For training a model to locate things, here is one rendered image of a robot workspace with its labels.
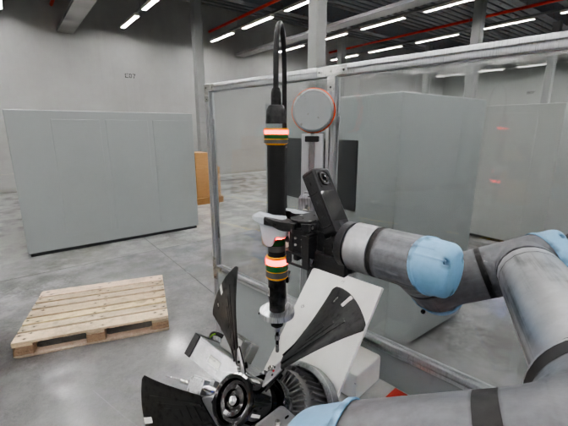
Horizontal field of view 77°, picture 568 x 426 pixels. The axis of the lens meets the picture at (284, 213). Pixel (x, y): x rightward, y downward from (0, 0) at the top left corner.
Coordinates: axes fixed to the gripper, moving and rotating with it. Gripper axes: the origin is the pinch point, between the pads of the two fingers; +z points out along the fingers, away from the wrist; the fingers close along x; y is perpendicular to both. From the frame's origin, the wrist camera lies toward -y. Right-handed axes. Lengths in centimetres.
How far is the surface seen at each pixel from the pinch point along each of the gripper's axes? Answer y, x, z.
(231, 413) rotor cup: 45.6, -6.6, 5.3
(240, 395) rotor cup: 42.4, -3.9, 5.2
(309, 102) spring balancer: -25, 55, 37
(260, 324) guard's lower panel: 90, 71, 83
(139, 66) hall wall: -213, 504, 1151
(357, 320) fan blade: 24.4, 14.4, -12.4
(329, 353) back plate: 48, 28, 5
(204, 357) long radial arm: 55, 7, 38
